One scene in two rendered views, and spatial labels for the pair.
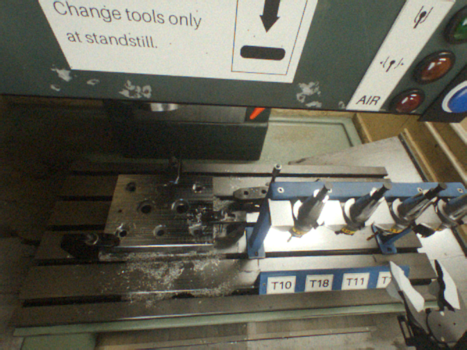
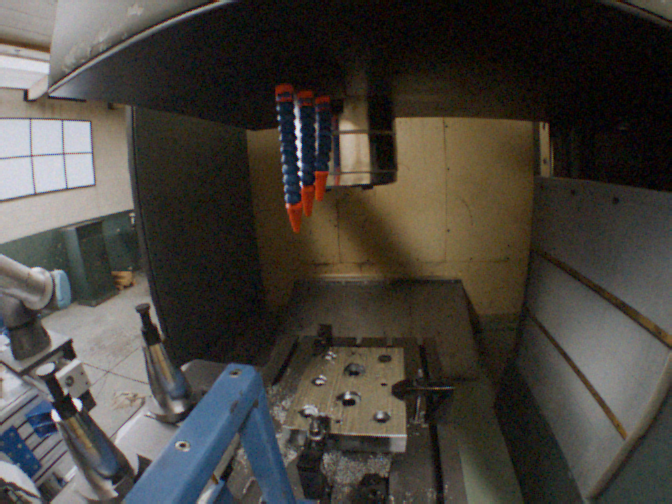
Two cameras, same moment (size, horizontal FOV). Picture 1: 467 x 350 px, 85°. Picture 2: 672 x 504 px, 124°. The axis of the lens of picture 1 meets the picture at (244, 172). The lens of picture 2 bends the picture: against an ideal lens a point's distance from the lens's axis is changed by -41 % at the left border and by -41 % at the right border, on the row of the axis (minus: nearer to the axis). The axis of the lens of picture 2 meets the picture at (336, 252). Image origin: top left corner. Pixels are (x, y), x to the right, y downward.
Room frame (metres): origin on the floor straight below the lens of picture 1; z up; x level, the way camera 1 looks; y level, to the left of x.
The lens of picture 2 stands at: (0.51, -0.27, 1.42)
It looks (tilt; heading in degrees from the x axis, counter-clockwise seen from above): 15 degrees down; 114
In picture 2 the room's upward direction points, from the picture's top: 4 degrees counter-clockwise
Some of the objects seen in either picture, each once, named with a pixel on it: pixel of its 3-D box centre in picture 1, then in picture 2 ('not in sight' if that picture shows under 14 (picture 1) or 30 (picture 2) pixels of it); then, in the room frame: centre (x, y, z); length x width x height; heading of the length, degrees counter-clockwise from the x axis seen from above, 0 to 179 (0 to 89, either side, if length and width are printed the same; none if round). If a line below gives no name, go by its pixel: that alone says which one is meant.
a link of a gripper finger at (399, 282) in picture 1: (396, 287); (24, 491); (0.16, -0.34, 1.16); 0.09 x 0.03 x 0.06; 38
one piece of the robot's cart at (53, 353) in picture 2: not in sight; (33, 354); (-0.61, -0.19, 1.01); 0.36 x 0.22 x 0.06; 14
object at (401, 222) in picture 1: (403, 214); not in sight; (0.31, -0.36, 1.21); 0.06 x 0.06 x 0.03
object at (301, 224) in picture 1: (306, 214); (176, 403); (0.26, -0.14, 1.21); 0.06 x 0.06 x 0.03
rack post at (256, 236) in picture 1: (263, 223); (268, 466); (0.30, -0.08, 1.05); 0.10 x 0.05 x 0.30; 13
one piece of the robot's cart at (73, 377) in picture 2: not in sight; (42, 371); (-0.59, -0.19, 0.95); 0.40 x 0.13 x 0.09; 14
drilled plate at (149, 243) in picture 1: (164, 210); (352, 391); (0.31, 0.21, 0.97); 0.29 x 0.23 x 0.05; 103
